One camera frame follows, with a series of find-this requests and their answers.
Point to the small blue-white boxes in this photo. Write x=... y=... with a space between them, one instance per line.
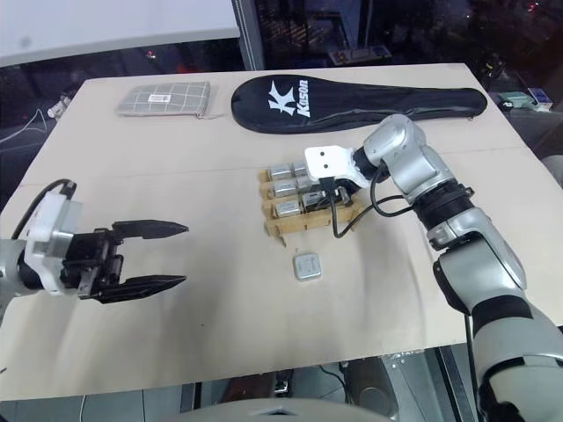
x=532 y=99

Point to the metal table frame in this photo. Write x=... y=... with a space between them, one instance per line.
x=418 y=382

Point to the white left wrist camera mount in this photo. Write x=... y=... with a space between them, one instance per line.
x=46 y=228

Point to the grey checked fabric pouch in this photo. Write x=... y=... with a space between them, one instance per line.
x=167 y=99

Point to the white board panel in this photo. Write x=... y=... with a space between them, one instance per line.
x=110 y=26

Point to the small grey square case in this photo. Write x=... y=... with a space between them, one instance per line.
x=306 y=266

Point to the black Kason racket cover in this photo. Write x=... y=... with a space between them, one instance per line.
x=352 y=105

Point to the wooden battery rack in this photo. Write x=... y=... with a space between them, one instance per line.
x=308 y=224

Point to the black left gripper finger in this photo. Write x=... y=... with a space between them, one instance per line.
x=141 y=285
x=149 y=229

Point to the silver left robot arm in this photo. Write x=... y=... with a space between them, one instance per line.
x=8 y=264

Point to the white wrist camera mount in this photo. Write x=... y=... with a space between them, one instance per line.
x=327 y=160
x=46 y=228

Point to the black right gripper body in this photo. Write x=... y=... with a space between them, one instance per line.
x=338 y=184

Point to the beige cardboard table cover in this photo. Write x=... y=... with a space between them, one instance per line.
x=198 y=334

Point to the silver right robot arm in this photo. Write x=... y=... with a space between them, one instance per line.
x=466 y=246

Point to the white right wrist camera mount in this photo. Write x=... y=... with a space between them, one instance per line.
x=327 y=160

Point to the grey rounded robot body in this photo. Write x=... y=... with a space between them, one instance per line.
x=281 y=415

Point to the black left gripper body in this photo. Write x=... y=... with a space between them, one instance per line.
x=90 y=259

